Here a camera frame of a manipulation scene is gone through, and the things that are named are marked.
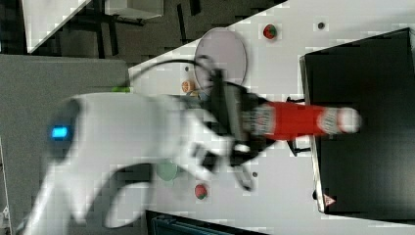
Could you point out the blue metal frame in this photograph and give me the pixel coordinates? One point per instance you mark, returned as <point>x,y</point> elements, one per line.
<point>159,223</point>

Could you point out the toy strawberry near colander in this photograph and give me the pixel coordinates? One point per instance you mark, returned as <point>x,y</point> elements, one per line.
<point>201,191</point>

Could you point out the black toaster oven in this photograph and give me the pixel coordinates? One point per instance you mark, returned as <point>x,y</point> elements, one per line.
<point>368,174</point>

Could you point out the green cylinder object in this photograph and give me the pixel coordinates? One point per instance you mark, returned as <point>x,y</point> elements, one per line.
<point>122,89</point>

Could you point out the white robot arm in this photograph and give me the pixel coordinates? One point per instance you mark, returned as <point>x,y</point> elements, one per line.
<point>102,148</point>

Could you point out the green perforated colander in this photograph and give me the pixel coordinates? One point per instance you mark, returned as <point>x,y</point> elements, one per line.
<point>167,170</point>

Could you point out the lavender oval plate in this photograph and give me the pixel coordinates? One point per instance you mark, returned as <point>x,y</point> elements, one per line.
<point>221,48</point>

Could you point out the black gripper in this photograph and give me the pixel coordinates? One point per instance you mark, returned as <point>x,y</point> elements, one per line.
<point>234,108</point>

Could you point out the blue small bowl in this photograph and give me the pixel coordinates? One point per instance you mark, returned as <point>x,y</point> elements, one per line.
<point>203,96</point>

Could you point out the toy strawberry near plate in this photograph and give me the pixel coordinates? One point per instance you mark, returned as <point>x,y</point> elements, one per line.
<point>270,31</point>

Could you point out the toy orange slice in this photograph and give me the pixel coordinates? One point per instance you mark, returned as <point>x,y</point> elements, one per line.
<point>188,86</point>

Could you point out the red ketchup bottle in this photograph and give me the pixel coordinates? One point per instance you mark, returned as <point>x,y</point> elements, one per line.
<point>288,121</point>

